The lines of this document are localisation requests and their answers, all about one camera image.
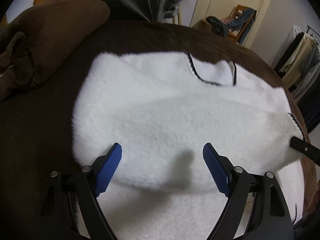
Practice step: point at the folded brown plush blanket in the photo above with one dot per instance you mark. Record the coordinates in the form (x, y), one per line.
(39, 39)

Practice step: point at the wooden chair with clothes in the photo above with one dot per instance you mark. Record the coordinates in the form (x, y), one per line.
(236, 27)

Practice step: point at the white fuzzy cardigan black trim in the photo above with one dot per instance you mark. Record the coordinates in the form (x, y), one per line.
(162, 108)

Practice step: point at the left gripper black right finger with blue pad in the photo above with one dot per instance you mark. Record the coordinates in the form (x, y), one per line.
(269, 218)

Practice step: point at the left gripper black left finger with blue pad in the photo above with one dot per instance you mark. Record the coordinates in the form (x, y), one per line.
(84, 186)

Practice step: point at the clothes rack with garments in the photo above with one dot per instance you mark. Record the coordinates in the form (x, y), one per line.
(297, 64)

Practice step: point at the white side table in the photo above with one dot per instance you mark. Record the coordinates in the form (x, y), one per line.
(191, 11)

